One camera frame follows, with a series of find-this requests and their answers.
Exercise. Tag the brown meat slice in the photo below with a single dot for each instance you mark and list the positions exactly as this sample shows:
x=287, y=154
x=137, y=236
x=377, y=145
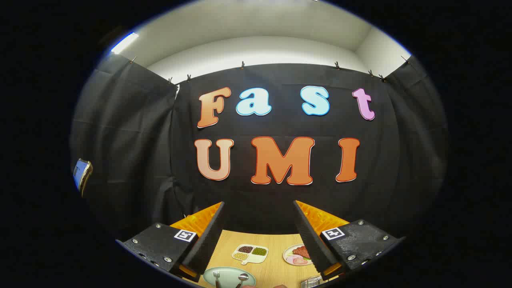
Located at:
x=302, y=252

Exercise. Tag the white divided tray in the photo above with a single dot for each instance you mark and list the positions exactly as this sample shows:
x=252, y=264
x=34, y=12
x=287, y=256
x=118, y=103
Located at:
x=256, y=259

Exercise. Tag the row of cloth clips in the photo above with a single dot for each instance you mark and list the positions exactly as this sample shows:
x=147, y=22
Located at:
x=242, y=65

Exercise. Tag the round green plate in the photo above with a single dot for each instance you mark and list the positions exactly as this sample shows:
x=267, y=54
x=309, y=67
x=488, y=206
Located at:
x=228, y=275

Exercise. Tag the white oval plate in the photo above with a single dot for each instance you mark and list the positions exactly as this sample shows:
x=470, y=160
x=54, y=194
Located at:
x=288, y=252

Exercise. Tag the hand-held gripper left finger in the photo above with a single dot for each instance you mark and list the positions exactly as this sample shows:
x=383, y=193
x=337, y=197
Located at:
x=208, y=244

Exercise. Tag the ceiling light strip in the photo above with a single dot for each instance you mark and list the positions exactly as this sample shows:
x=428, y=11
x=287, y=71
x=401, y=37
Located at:
x=124, y=42

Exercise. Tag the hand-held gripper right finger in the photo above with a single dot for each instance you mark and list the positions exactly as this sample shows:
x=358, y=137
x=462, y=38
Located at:
x=311, y=240

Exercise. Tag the pile of dark beans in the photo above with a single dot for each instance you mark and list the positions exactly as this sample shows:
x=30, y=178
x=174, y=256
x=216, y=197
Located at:
x=245, y=249

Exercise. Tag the pile of yellow soybeans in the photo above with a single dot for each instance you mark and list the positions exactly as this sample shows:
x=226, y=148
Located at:
x=240, y=256

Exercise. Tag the pile of green beans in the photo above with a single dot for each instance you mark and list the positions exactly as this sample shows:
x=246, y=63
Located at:
x=259, y=251

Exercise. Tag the pink ham slices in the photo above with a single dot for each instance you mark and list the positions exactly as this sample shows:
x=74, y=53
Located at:
x=294, y=260

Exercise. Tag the pile of white rice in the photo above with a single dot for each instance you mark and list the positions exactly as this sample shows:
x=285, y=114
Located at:
x=255, y=259

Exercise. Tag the blue screen device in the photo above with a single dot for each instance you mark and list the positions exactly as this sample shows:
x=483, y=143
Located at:
x=81, y=172

